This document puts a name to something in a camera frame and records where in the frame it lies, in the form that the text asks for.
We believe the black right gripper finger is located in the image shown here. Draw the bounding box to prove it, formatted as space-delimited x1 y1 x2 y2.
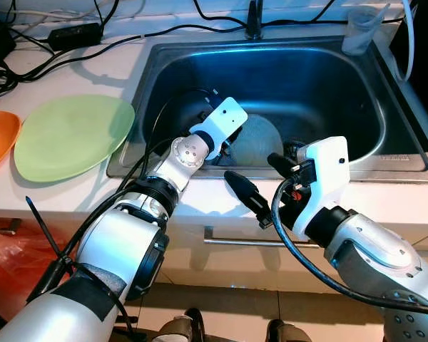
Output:
267 151 300 179
225 171 272 219

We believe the white bowl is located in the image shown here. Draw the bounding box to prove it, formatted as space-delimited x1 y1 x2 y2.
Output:
225 114 285 167

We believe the white cabinet door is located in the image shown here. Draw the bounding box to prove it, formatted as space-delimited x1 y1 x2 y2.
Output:
150 212 357 293

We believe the stainless steel sink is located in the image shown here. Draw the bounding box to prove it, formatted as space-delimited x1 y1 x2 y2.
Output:
107 34 428 185

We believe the metal faucet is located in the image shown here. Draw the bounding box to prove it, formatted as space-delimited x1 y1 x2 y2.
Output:
245 0 265 40

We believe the clear plastic cup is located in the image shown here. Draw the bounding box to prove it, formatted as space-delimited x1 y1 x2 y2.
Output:
340 6 389 56

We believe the grey robot left leg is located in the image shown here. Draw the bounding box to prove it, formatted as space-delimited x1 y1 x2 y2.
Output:
156 308 209 342

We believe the green plate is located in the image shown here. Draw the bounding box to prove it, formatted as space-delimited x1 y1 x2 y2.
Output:
13 95 136 183

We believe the black power adapter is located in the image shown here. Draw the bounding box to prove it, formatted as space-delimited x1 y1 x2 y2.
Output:
48 23 105 52

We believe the orange plate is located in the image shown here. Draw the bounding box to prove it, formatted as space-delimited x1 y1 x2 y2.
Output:
0 110 22 175

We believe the red plastic bag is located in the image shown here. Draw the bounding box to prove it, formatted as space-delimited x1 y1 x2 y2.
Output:
0 224 40 321

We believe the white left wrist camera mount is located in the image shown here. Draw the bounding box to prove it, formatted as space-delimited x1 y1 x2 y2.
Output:
188 97 249 162

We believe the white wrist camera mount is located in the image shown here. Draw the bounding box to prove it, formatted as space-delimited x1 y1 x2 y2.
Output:
292 136 351 240
188 97 249 162

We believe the metal cabinet bar handle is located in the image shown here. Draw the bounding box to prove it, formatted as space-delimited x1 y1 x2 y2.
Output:
203 227 322 249

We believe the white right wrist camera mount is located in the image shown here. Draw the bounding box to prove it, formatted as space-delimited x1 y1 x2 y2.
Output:
292 136 351 240

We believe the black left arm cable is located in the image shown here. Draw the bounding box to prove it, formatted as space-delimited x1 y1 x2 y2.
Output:
25 87 223 304

